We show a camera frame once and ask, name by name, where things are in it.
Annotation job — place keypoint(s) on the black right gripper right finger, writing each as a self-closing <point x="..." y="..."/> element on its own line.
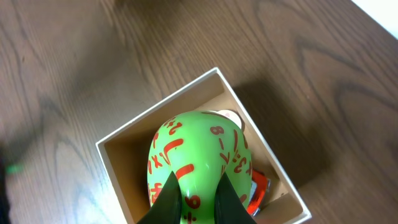
<point x="228" y="208"/>

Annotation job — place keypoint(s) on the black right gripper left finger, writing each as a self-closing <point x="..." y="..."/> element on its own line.
<point x="167" y="209"/>

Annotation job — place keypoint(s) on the green polyhedral die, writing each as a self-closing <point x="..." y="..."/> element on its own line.
<point x="199" y="147"/>

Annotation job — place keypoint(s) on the white pellet drum toy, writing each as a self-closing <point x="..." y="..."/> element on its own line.
<point x="233" y="116"/>

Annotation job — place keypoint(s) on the white cardboard box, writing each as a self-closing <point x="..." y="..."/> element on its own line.
<point x="125" y="152"/>

